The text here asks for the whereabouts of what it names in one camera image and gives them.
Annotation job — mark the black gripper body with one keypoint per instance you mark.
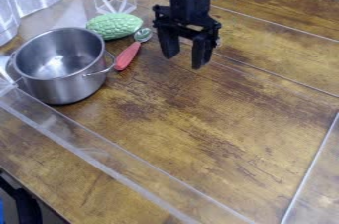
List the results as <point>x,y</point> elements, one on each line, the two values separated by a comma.
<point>185,19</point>

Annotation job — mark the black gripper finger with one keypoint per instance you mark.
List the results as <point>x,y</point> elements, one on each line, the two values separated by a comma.
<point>204,43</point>
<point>168,43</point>

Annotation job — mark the green bumpy toy vegetable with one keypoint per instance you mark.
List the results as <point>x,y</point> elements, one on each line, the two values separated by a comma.
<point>113,25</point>

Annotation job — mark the stainless steel pot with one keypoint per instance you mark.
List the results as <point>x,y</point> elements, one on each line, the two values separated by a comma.
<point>63,64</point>

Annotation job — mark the clear acrylic table barrier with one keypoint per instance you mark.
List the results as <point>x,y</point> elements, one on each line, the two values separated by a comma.
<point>231,144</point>

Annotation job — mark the black table leg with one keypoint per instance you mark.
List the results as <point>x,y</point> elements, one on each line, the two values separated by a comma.
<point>27,206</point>

